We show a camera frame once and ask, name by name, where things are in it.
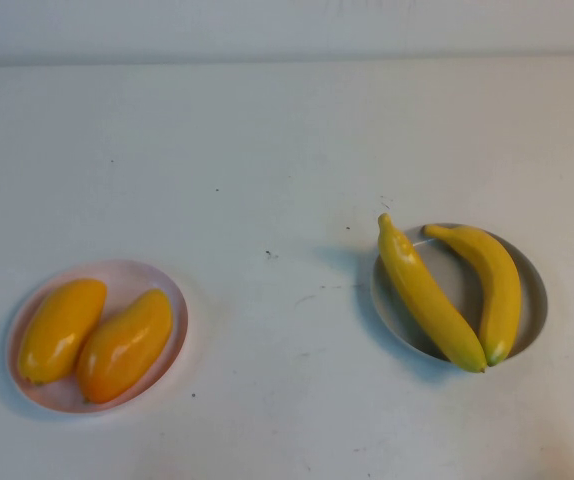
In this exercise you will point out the long yellow banana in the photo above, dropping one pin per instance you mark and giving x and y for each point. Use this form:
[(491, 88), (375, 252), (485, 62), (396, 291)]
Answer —
[(427, 300)]

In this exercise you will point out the orange-tinted mango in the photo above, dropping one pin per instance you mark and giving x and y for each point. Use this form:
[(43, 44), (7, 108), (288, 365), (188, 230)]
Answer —
[(122, 345)]

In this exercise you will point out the short curved yellow banana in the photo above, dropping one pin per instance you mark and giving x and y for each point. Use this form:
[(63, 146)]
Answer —
[(502, 290)]

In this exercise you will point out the yellow mango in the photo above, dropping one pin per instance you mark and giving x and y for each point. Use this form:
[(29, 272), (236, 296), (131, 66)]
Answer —
[(62, 325)]

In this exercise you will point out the pink round plate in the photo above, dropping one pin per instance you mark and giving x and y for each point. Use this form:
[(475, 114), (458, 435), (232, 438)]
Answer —
[(127, 275)]

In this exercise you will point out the grey-blue round plate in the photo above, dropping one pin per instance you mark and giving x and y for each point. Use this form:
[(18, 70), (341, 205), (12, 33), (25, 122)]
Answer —
[(459, 280)]

